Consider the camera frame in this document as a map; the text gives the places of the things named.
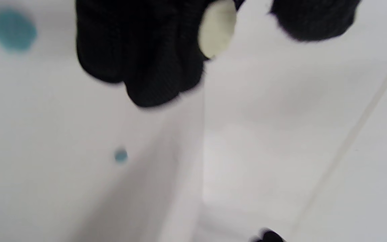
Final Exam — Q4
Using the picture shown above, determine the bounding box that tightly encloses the person's right hand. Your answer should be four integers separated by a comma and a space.
252, 229, 286, 242

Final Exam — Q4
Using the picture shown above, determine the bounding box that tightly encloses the person's left hand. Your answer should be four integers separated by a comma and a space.
75, 0, 362, 108

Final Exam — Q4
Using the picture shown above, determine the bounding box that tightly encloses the cream plasticine ball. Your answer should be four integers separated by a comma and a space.
198, 0, 237, 59

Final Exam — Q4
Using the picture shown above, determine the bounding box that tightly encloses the blue plasticine ball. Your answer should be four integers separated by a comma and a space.
0, 7, 38, 52
114, 149, 128, 164

